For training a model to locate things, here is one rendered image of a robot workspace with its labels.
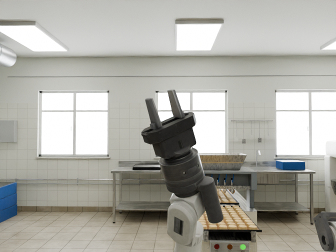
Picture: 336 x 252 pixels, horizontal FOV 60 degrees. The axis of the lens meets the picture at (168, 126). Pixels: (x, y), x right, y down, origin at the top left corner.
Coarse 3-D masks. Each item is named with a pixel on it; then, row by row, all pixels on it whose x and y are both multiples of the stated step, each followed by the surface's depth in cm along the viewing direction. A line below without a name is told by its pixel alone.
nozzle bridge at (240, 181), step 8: (240, 168) 270; (248, 168) 270; (216, 176) 260; (224, 176) 259; (232, 176) 259; (240, 176) 259; (248, 176) 259; (256, 176) 250; (240, 184) 259; (248, 184) 259; (256, 184) 250; (248, 192) 263; (248, 200) 263
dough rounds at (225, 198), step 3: (219, 189) 303; (222, 189) 303; (219, 192) 287; (222, 192) 297; (219, 195) 274; (222, 195) 273; (225, 195) 275; (228, 195) 273; (219, 198) 270; (222, 198) 262; (225, 198) 262; (228, 198) 262; (231, 198) 262; (219, 201) 251; (222, 201) 252; (225, 201) 250; (228, 201) 258; (231, 201) 250; (234, 201) 250
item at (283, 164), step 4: (276, 160) 526; (280, 160) 520; (284, 160) 520; (288, 160) 520; (292, 160) 520; (296, 160) 520; (276, 164) 525; (280, 164) 508; (284, 164) 500; (288, 164) 501; (292, 164) 501; (296, 164) 501; (300, 164) 501; (304, 164) 501; (280, 168) 508; (284, 168) 500; (288, 168) 500; (292, 168) 501; (296, 168) 501; (300, 168) 501; (304, 168) 501
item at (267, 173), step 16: (256, 160) 542; (272, 176) 494; (112, 208) 489; (128, 208) 494; (144, 208) 494; (160, 208) 494; (256, 208) 494; (272, 208) 494; (288, 208) 494; (304, 208) 494
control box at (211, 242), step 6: (210, 240) 181; (216, 240) 181; (222, 240) 181; (228, 240) 181; (234, 240) 181; (240, 240) 181; (246, 240) 181; (210, 246) 179; (222, 246) 179; (234, 246) 179; (246, 246) 178
